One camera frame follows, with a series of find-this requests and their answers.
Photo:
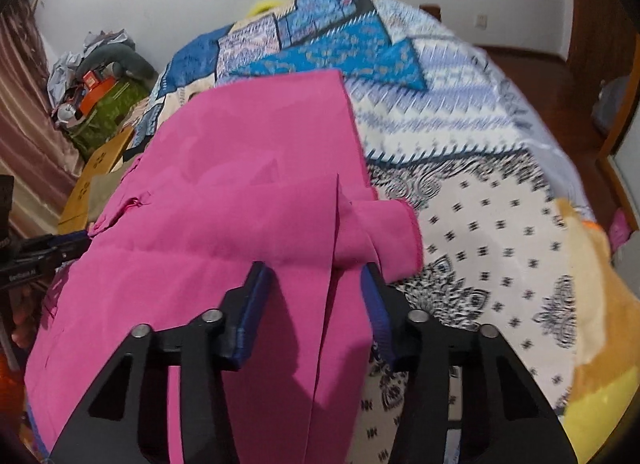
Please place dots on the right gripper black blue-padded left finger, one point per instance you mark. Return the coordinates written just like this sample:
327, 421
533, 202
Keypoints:
124, 415

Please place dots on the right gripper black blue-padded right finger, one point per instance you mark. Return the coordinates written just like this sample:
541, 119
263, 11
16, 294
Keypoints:
468, 394

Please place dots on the pink pants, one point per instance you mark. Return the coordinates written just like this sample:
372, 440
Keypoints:
262, 170

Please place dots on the pink striped curtain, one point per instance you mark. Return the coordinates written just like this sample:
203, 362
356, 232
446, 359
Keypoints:
45, 165

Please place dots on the yellow orange fleece blanket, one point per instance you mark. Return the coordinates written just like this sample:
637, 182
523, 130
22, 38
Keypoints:
606, 375

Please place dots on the green fabric storage bag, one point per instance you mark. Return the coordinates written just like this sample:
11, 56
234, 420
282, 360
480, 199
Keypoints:
102, 121

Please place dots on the orange box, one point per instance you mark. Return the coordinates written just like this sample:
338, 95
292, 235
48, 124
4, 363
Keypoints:
96, 88

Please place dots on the white crumpled clothes pile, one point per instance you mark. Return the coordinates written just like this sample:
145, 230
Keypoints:
65, 68

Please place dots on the grey plush toy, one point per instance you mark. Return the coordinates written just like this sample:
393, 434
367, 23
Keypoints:
129, 61

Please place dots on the patchwork patterned bed quilt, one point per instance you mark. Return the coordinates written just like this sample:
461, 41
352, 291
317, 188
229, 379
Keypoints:
442, 128

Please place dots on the yellow round cushion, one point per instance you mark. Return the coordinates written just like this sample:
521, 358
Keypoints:
263, 6

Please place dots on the brown wooden door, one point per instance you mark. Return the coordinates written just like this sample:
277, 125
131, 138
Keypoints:
604, 45

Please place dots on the white wall socket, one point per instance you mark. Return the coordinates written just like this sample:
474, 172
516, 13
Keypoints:
481, 21

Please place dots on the wooden bed post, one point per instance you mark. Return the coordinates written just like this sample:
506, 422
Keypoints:
434, 10

